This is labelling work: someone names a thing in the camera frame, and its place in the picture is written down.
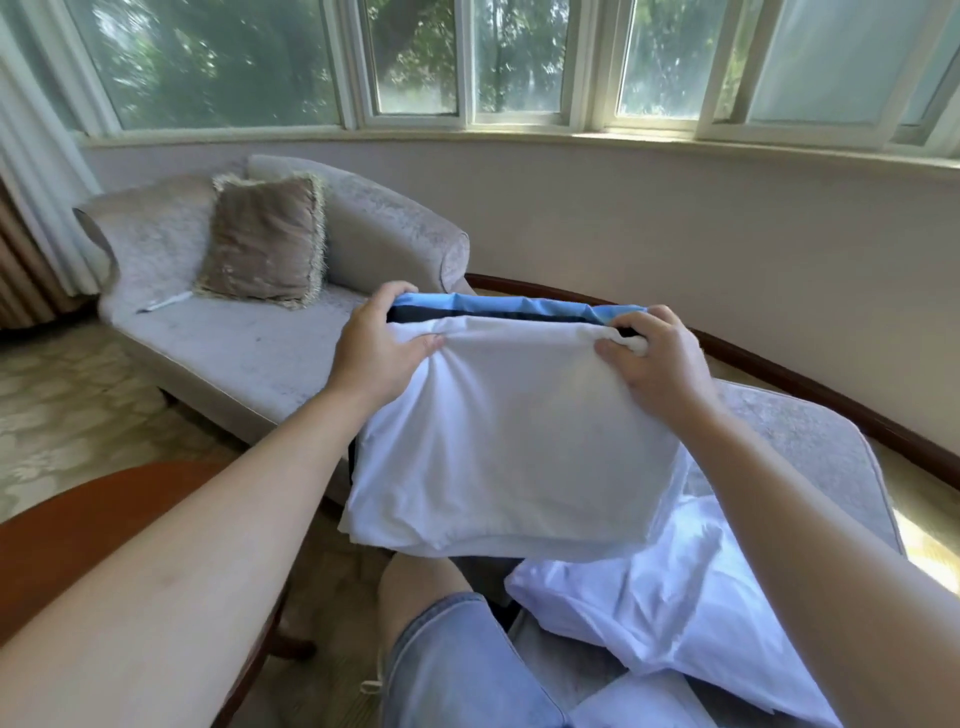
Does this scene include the blue denim shorts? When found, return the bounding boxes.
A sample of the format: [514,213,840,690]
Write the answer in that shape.
[375,592,572,728]

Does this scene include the dark wooden baseboard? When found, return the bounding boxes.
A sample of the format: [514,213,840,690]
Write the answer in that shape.
[465,273,960,489]

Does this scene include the beige curtain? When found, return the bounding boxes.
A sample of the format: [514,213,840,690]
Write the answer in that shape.
[0,180,77,332]

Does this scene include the white T-shirt dark print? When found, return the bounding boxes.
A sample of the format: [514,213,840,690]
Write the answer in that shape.
[339,315,695,564]

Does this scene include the person's left hand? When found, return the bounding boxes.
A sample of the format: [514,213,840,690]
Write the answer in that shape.
[327,280,447,407]

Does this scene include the person's right forearm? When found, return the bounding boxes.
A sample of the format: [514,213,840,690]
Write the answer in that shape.
[675,405,960,728]

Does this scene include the light blue gradient splatter T-shirt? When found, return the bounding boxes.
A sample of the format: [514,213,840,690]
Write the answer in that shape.
[393,291,647,327]

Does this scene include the white tiger print T-shirt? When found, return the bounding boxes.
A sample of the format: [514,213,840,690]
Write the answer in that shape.
[505,495,842,728]

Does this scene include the person's right leg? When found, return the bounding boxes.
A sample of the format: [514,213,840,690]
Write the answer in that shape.
[375,552,474,662]

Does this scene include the white framed window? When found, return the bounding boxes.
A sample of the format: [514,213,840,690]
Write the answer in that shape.
[0,0,960,159]

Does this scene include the round wooden table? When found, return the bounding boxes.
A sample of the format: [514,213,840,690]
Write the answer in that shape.
[0,460,317,728]

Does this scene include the navy T-shirt white chest emblem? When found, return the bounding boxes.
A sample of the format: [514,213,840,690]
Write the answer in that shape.
[387,304,639,327]

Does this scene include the person's left forearm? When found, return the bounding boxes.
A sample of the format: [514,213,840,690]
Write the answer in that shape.
[0,382,369,728]

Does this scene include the person's right hand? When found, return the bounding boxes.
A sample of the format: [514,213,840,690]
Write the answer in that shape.
[594,304,719,429]

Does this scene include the white sheer curtain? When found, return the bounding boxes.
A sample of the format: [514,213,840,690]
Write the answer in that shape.
[0,15,114,302]

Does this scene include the grey velvet chaise sofa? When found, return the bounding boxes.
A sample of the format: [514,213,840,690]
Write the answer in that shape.
[75,153,474,504]

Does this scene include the brown fringed cushion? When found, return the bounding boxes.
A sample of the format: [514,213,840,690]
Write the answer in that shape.
[195,172,329,309]

